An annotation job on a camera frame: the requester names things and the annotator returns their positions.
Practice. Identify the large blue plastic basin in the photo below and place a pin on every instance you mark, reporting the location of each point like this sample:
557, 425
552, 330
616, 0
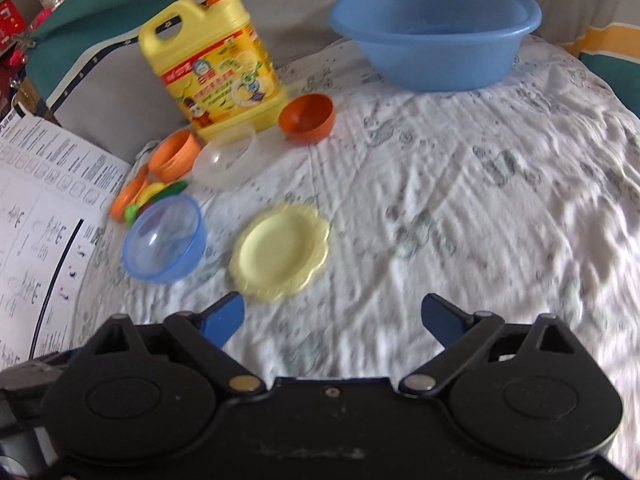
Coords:
435, 60

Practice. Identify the yellow toy banana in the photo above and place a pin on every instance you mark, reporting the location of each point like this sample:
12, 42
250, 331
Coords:
150, 191

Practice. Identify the yellow detergent bottle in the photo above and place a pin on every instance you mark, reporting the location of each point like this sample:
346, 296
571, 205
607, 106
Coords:
220, 60

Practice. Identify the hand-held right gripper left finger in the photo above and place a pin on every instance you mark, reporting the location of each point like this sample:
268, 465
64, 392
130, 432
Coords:
225, 317

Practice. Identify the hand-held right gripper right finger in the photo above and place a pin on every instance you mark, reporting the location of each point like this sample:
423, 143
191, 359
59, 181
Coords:
440, 320

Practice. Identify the green toy cucumber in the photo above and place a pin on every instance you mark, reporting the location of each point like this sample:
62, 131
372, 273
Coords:
175, 187

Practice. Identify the teal grey striped bedding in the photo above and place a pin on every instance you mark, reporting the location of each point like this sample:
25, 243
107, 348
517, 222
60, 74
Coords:
100, 35

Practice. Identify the orange toy pot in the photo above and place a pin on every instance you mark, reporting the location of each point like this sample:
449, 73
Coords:
175, 157

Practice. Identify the blue transparent bowl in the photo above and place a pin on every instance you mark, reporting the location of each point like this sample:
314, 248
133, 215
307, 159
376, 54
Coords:
170, 260

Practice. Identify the white printed instruction sheet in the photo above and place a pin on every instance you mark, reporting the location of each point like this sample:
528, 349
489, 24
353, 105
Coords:
40, 200

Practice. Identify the yellow scalloped plate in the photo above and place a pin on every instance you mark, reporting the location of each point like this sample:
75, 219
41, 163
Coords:
280, 255

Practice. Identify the orange toy pan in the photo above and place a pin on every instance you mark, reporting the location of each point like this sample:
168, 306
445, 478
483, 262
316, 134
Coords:
125, 197

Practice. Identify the clear plastic bowl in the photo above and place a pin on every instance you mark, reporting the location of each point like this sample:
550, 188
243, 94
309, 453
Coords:
220, 165

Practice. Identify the red box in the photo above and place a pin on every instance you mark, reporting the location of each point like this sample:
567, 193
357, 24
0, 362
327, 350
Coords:
10, 20

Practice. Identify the light green toy vegetable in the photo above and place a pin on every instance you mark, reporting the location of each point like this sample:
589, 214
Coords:
131, 211

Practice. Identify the white printed blanket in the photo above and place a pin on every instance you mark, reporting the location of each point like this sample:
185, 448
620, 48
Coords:
450, 200

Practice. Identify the orange cup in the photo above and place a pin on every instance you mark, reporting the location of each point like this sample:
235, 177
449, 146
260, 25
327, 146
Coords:
310, 130

